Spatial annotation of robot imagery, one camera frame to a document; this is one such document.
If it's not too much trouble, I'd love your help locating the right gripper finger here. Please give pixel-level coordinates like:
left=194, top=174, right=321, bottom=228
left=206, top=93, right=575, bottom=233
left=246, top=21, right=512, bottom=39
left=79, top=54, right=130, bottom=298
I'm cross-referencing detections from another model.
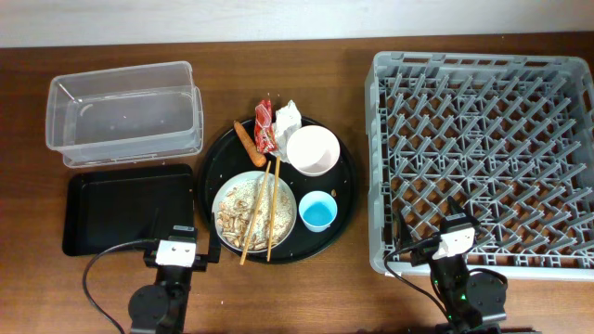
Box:
left=396, top=211, right=413, bottom=251
left=446, top=196, right=467, bottom=219

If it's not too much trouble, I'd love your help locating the wooden chopstick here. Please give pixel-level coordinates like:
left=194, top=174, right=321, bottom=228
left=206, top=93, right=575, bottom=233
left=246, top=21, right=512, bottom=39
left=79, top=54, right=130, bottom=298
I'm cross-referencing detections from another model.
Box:
left=239, top=161, right=271, bottom=265
left=266, top=158, right=281, bottom=262

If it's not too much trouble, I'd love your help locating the blue cup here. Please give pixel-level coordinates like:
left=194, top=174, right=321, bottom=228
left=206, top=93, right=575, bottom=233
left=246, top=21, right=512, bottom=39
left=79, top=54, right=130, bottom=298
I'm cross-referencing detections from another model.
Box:
left=298, top=190, right=338, bottom=233

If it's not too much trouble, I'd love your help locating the orange carrot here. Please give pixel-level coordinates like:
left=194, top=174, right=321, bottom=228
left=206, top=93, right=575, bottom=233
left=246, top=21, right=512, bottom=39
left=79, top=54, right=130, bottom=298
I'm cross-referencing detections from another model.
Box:
left=233, top=121, right=267, bottom=167

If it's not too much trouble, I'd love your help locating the red snack wrapper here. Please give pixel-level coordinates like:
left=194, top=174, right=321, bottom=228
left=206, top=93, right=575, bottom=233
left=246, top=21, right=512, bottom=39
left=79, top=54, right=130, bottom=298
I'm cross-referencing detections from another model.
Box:
left=254, top=99, right=278, bottom=154

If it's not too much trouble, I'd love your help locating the white tissue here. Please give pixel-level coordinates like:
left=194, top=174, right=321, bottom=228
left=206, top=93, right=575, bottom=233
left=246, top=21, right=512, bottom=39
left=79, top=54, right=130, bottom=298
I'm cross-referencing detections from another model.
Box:
left=273, top=100, right=302, bottom=162

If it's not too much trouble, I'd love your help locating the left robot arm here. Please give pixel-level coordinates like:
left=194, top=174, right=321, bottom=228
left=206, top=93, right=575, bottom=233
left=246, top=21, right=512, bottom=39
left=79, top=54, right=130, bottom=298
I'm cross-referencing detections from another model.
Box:
left=128, top=218, right=221, bottom=334

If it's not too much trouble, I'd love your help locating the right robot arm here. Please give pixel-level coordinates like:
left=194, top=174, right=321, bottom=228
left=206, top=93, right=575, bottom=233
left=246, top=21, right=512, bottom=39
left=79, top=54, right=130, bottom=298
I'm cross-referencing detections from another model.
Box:
left=385, top=197, right=508, bottom=333

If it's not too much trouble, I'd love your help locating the grey dishwasher rack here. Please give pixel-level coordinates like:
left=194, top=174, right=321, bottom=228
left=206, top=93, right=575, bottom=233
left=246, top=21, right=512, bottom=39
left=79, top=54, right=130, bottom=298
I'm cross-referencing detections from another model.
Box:
left=365, top=51, right=593, bottom=281

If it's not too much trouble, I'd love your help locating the grey plate with food scraps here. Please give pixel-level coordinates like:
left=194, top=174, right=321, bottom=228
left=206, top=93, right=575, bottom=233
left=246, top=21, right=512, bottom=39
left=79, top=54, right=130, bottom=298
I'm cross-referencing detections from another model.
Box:
left=212, top=171, right=297, bottom=253

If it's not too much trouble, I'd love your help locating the round black tray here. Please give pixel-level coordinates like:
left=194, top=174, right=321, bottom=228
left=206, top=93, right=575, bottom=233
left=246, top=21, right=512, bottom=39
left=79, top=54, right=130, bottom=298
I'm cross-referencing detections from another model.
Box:
left=194, top=127, right=358, bottom=264

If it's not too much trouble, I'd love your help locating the black rectangular tray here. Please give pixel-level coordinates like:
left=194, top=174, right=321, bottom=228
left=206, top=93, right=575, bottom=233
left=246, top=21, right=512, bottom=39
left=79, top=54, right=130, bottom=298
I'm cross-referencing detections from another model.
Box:
left=62, top=164, right=194, bottom=256

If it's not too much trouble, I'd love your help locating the clear plastic bin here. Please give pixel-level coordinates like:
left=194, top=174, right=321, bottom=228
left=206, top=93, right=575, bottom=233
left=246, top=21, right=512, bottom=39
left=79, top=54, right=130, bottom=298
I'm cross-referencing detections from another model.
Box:
left=45, top=61, right=204, bottom=168

